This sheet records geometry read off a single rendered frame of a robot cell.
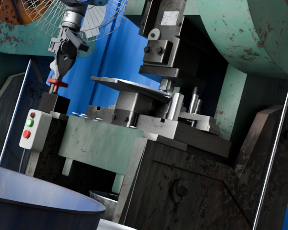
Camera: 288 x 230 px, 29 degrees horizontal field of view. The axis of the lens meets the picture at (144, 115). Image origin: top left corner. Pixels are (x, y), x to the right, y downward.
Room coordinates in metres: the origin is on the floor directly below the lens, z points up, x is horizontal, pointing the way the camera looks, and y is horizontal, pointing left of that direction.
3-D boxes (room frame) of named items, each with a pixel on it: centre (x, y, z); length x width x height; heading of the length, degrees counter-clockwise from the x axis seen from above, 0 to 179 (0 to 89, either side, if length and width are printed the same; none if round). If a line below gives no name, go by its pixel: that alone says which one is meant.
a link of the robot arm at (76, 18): (2.06, 0.36, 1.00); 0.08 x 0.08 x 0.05
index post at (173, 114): (1.75, -0.09, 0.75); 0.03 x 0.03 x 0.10; 44
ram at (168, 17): (1.94, -0.03, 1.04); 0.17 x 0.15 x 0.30; 134
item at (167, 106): (1.97, -0.05, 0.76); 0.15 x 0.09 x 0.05; 44
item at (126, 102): (1.85, 0.07, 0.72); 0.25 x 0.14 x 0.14; 134
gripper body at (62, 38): (2.06, 0.36, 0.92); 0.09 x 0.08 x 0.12; 45
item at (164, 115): (1.97, -0.06, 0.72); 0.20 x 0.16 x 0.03; 44
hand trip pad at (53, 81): (2.04, 0.34, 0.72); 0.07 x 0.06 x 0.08; 134
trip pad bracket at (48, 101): (2.03, 0.33, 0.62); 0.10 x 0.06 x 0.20; 44
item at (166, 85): (1.96, -0.05, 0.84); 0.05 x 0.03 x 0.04; 44
